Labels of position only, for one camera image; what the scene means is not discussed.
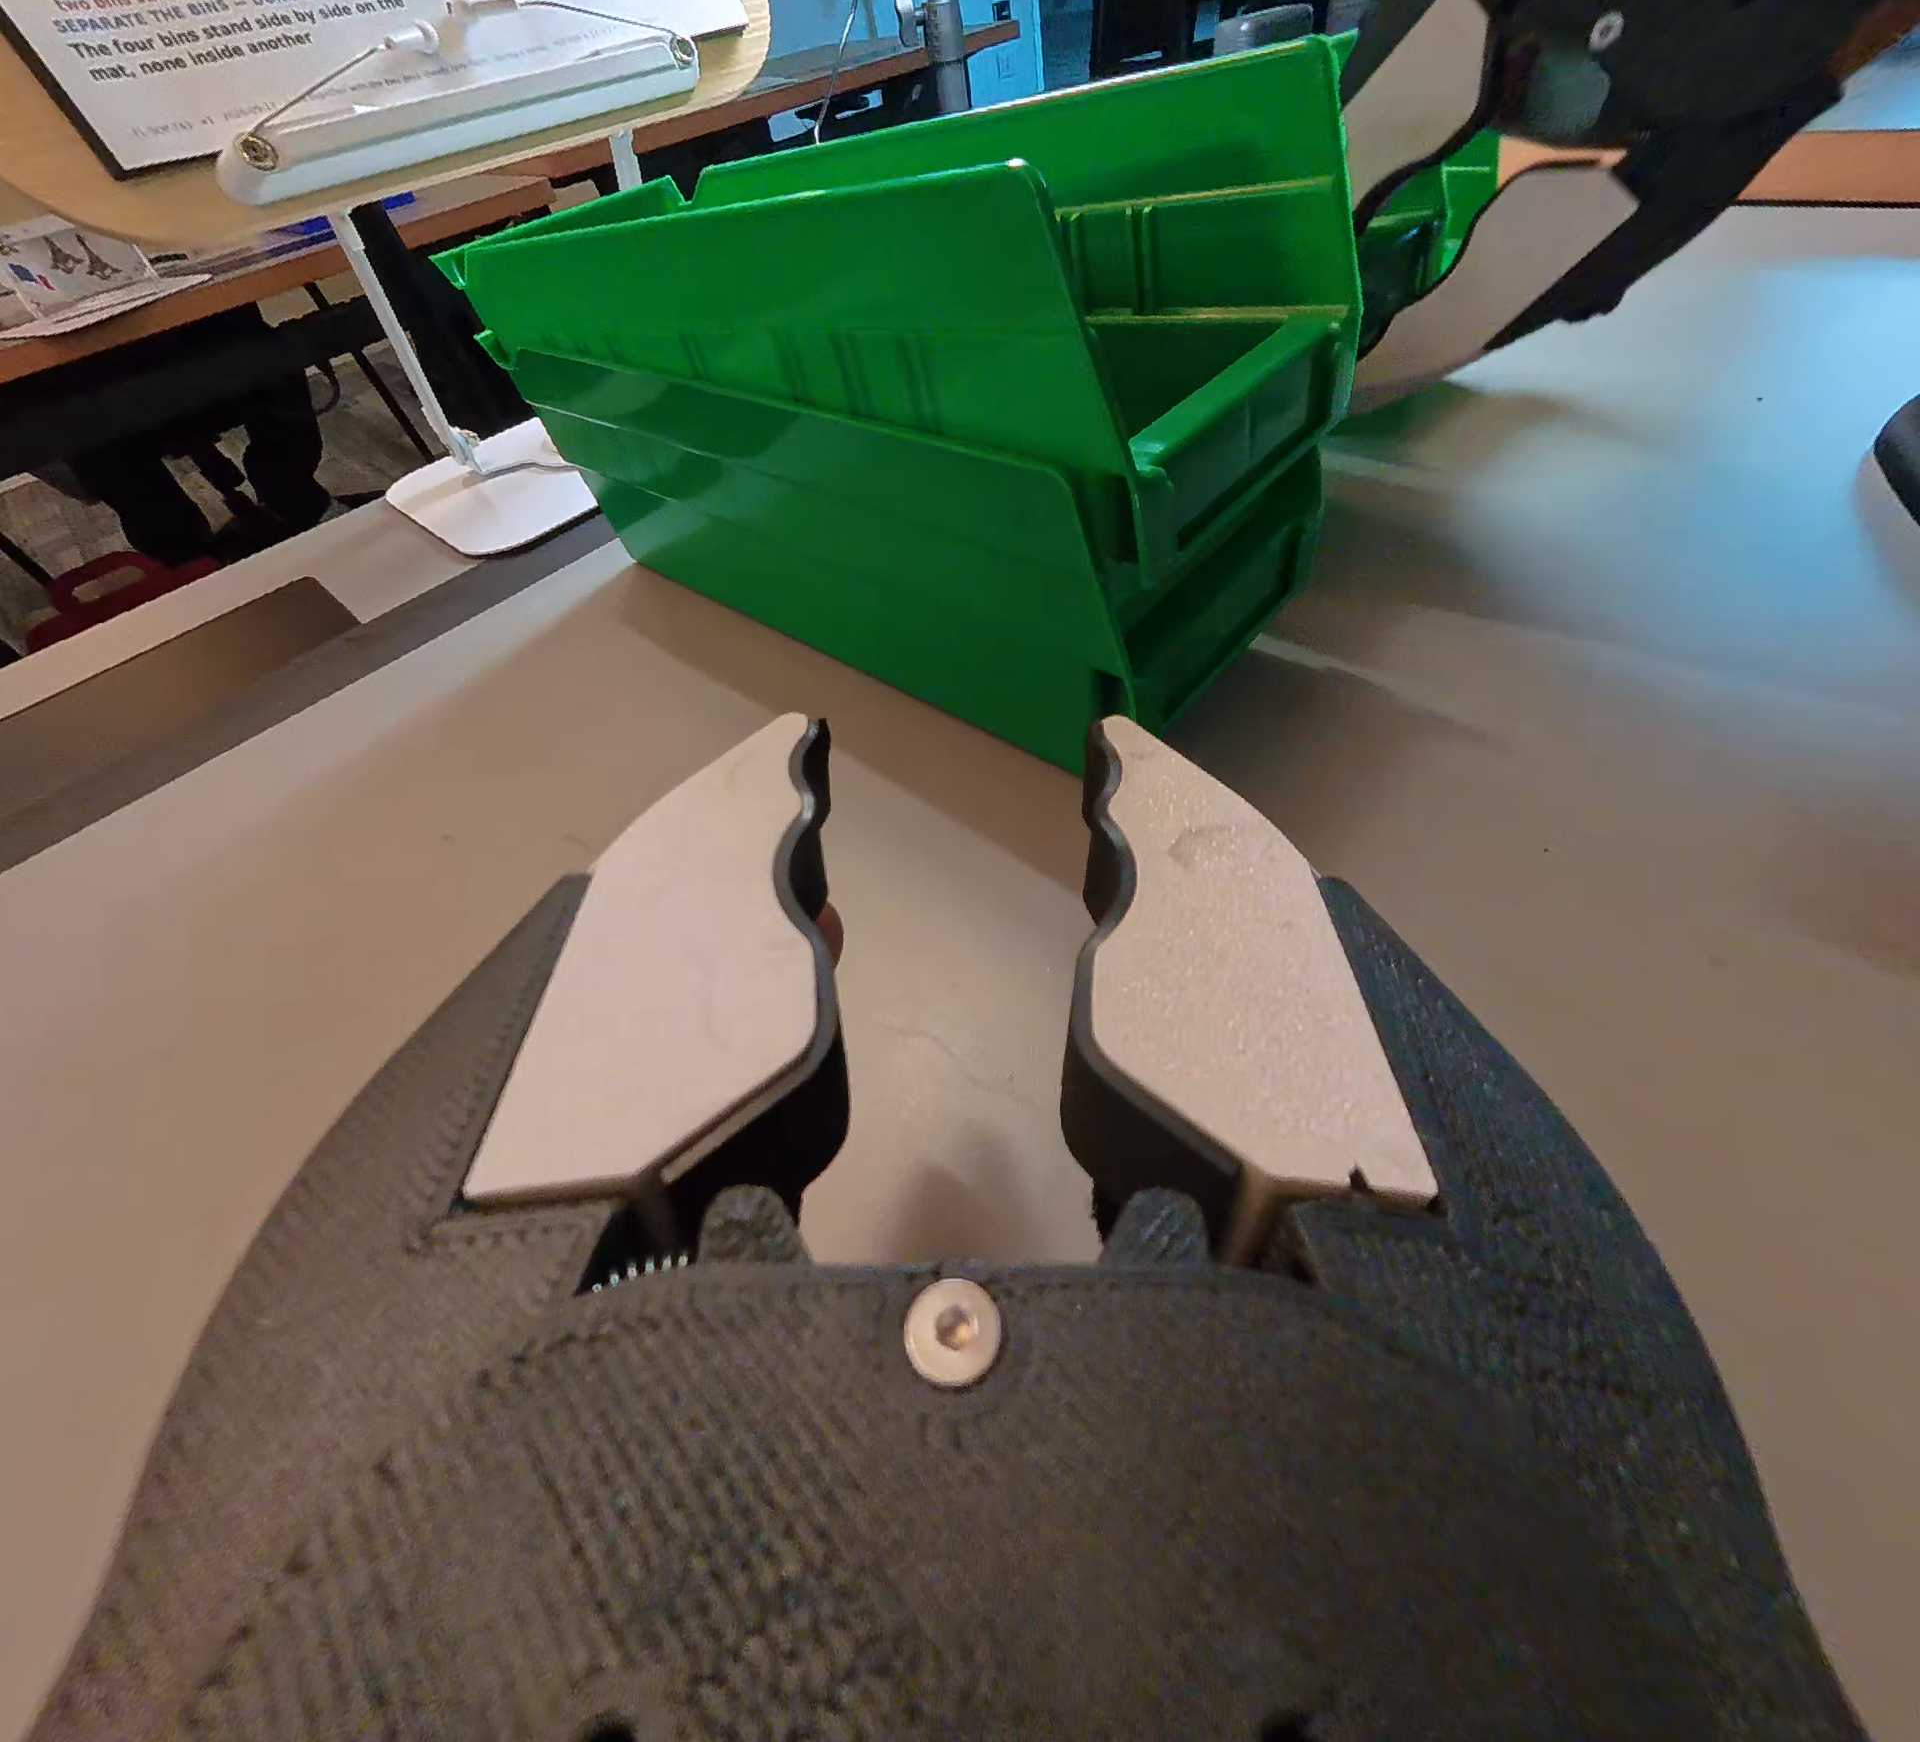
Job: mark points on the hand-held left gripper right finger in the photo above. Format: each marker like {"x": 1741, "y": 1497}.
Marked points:
{"x": 1245, "y": 1006}

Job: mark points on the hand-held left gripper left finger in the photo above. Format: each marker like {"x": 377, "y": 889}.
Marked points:
{"x": 661, "y": 1006}

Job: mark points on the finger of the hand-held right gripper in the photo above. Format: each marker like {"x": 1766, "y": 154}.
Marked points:
{"x": 1441, "y": 77}
{"x": 1544, "y": 256}

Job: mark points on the white desk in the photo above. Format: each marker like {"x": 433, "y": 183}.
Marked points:
{"x": 1574, "y": 723}

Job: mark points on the person's left hand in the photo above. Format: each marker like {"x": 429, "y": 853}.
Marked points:
{"x": 832, "y": 935}

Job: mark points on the grey tape strip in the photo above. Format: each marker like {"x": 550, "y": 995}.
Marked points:
{"x": 495, "y": 591}

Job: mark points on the instruction sign on stand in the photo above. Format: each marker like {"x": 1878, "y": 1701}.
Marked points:
{"x": 495, "y": 497}

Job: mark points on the red bag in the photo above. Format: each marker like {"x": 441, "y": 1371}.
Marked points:
{"x": 104, "y": 603}

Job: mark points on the printed papers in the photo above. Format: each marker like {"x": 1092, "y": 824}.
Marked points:
{"x": 75, "y": 272}

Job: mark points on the instruction sheet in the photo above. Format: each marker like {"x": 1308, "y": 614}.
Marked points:
{"x": 180, "y": 17}

